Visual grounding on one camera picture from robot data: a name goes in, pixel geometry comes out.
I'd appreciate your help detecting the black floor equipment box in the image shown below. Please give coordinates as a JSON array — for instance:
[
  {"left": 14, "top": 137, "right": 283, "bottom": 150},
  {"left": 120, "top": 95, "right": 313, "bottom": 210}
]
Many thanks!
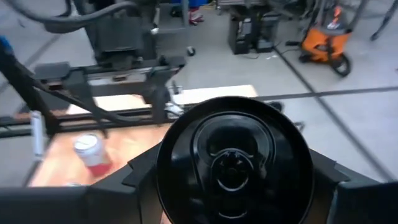
[{"left": 228, "top": 12, "right": 280, "bottom": 55}]

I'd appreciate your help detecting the silver corner bracket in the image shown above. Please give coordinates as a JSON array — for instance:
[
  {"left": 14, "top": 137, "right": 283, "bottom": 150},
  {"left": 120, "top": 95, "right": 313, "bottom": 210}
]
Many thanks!
[{"left": 164, "top": 101, "right": 184, "bottom": 118}]

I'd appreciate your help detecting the tall silver can black lid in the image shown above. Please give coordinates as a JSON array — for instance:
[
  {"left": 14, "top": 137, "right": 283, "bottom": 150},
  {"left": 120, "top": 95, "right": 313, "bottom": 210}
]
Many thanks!
[{"left": 155, "top": 95, "right": 315, "bottom": 224}]

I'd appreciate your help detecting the black aluminium table frame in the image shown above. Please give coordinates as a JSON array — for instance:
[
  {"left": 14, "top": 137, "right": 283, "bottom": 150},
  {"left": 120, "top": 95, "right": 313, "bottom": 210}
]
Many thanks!
[{"left": 0, "top": 107, "right": 175, "bottom": 139}]

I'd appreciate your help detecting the orange shop vacuum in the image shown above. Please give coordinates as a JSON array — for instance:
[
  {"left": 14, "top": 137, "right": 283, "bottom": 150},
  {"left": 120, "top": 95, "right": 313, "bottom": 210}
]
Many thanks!
[{"left": 300, "top": 6, "right": 354, "bottom": 78}]

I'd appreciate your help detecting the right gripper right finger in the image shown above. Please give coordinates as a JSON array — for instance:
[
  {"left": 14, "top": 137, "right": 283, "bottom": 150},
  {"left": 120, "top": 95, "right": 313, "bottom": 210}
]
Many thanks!
[{"left": 306, "top": 148, "right": 351, "bottom": 224}]

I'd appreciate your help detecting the white and red soda can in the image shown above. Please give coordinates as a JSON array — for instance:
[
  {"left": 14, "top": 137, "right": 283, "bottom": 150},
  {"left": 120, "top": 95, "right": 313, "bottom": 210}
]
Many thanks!
[{"left": 73, "top": 133, "right": 113, "bottom": 177}]

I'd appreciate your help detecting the white slim bar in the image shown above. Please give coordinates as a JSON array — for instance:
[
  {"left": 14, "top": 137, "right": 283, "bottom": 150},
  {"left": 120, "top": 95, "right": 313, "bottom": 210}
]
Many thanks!
[{"left": 30, "top": 110, "right": 45, "bottom": 160}]

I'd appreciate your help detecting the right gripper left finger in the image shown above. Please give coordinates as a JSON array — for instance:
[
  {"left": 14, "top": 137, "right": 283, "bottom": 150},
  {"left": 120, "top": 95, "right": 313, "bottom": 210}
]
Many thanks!
[{"left": 90, "top": 142, "right": 165, "bottom": 224}]

